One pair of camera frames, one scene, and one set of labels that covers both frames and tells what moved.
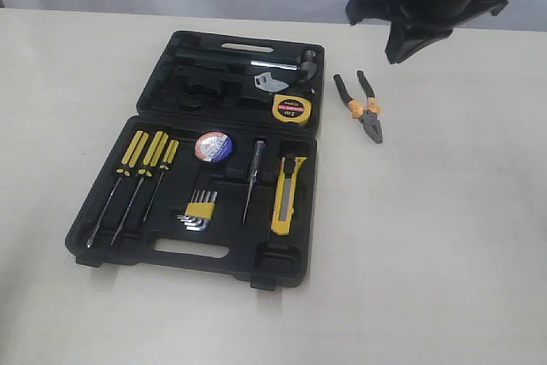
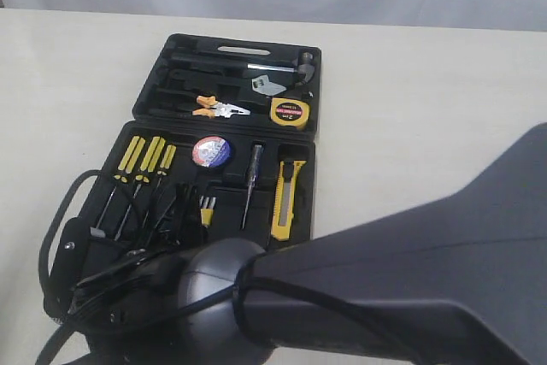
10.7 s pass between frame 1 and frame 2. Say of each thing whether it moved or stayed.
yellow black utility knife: stayed
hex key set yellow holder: stayed
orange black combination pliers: moved
